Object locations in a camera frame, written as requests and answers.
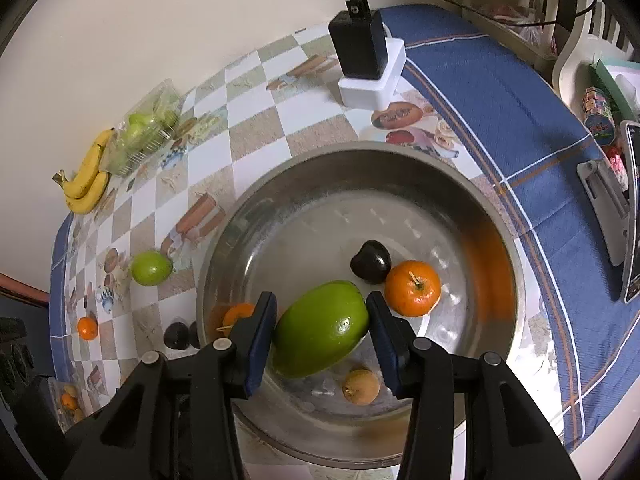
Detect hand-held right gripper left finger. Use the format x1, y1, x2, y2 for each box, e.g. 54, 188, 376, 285
60, 291, 278, 480

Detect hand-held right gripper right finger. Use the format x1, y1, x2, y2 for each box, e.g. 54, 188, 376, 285
366, 291, 573, 480

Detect long-stemmed orange mandarin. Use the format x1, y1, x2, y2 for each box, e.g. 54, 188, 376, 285
216, 302, 257, 339

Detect brown longan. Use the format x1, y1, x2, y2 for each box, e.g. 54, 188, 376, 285
342, 369, 381, 406

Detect short-stemmed orange mandarin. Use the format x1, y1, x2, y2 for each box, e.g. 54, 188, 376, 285
384, 259, 442, 317

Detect elongated green jujube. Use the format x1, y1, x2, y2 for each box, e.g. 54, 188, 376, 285
272, 280, 372, 379

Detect round green jujube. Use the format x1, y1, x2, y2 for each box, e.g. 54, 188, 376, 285
130, 251, 174, 287

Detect stainless steel plate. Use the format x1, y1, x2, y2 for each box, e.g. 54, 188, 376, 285
196, 141, 526, 468

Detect yellow banana bunch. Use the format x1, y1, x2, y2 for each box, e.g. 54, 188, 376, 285
52, 128, 117, 215

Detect dark appliance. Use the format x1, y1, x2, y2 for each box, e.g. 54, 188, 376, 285
0, 315, 51, 396

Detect red-brown board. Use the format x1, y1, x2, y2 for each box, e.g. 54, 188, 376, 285
0, 272, 51, 307

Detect white charger base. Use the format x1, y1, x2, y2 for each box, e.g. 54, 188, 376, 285
338, 37, 407, 110

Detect boxed small green jujubes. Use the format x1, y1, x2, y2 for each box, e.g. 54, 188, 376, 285
112, 102, 178, 166

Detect blue striped tablecloth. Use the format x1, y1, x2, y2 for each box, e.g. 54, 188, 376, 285
50, 4, 640, 453

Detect grey phone stand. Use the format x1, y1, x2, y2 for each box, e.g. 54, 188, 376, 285
576, 159, 632, 267

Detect clear plastic clamshell box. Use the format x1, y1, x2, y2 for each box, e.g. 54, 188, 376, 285
100, 78, 183, 177

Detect pink small packet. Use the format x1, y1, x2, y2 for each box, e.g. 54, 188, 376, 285
607, 152, 628, 188

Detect black charger block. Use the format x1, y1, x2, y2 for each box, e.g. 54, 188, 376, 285
328, 0, 387, 81

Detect colourful round can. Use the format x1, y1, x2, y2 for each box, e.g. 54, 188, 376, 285
581, 87, 616, 145

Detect white plastic chair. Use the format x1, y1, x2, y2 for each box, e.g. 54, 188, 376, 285
520, 0, 640, 106

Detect green-edged white box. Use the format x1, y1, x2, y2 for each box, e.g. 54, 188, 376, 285
589, 58, 640, 121

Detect crumpled plastic bag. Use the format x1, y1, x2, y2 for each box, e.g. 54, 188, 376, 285
470, 2, 558, 56

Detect white bottle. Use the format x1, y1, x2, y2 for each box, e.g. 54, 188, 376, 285
616, 74, 640, 111

